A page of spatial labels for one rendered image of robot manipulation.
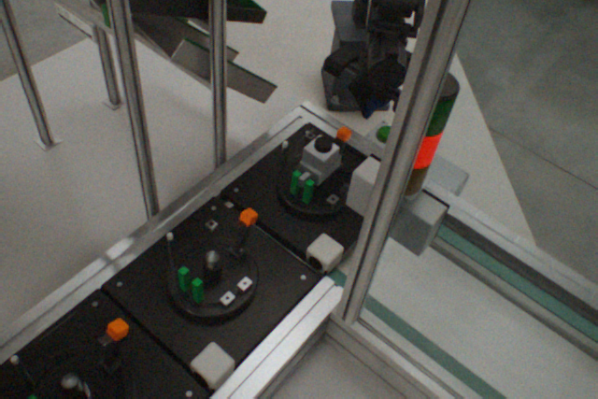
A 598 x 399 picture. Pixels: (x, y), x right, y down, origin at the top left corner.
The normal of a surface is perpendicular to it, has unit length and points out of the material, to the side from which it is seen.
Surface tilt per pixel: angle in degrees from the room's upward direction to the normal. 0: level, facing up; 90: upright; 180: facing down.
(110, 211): 0
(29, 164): 0
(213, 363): 0
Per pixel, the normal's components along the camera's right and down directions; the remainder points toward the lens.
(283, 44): 0.10, -0.66
